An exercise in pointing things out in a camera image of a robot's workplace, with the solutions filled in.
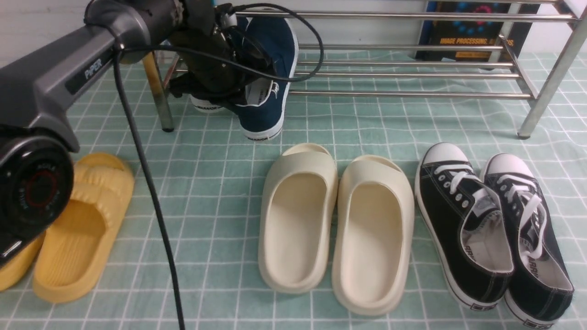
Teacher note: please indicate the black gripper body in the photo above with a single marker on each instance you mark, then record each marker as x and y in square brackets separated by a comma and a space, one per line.
[217, 35]

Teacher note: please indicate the navy slip-on shoe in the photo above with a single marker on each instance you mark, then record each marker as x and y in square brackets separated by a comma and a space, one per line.
[205, 106]
[261, 111]

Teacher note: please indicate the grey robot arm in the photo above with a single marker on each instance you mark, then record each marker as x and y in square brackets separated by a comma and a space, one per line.
[37, 91]

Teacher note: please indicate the steel shoe rack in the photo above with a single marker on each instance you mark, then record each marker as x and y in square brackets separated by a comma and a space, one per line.
[537, 101]

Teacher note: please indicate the green checkered cloth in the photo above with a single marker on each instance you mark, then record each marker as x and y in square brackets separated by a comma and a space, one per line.
[209, 179]

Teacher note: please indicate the left cream slipper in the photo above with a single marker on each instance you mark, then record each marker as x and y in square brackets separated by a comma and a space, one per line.
[298, 200]

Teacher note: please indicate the cream slipper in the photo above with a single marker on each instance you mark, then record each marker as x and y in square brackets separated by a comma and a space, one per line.
[298, 200]
[376, 215]

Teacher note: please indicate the right yellow slipper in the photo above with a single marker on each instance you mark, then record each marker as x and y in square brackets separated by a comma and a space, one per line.
[77, 245]

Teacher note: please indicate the yellow slipper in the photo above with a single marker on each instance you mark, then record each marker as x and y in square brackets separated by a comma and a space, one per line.
[15, 269]
[77, 245]

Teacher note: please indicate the right cream slipper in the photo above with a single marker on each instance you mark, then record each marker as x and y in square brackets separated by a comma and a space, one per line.
[376, 215]

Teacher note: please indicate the left yellow slipper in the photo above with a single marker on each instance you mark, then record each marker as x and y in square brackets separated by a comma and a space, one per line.
[15, 269]

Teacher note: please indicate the dark image processing book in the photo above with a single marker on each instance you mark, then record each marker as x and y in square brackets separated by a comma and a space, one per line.
[470, 33]

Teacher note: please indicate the left black canvas sneaker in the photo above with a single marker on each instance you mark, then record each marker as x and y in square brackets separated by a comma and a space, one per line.
[465, 220]

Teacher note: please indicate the black canvas sneaker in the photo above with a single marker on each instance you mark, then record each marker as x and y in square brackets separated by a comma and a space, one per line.
[465, 220]
[540, 290]

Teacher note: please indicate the right black canvas sneaker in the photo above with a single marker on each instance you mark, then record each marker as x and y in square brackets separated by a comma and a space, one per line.
[540, 290]

